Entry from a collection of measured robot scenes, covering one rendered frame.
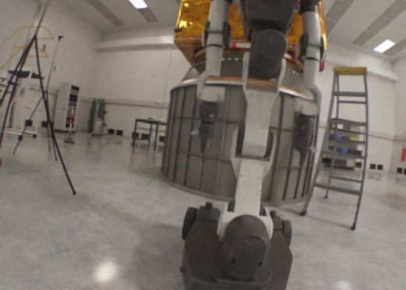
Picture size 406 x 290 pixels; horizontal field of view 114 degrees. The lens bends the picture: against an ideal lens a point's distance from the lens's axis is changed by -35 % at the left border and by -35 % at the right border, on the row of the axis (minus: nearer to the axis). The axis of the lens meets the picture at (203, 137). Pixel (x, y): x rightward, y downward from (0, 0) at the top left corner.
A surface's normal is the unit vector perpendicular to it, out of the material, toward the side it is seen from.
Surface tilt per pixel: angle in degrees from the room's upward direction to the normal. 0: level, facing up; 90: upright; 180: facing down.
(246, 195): 60
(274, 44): 90
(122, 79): 90
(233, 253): 74
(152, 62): 90
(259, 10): 105
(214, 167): 90
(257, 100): 100
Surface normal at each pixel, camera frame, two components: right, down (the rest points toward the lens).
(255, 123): -0.18, 0.17
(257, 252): 0.07, -0.34
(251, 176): -0.07, -0.51
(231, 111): -0.28, -0.02
